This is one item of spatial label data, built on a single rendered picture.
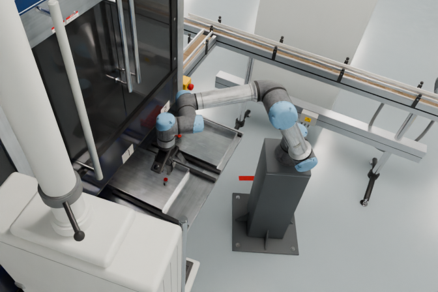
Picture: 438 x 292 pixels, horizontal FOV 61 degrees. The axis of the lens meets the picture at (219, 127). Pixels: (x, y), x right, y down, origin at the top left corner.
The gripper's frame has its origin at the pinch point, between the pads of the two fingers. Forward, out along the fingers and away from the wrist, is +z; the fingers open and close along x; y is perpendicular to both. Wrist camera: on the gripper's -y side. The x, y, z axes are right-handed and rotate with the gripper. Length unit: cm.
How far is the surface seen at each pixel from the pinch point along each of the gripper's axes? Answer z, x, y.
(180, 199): 10.4, -10.2, -3.5
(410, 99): 5, -103, 123
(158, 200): 10.2, -1.3, -8.8
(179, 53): -30, 19, 49
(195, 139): 10.2, 0.8, 32.9
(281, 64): 11, -19, 123
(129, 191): 10.2, 13.3, -10.8
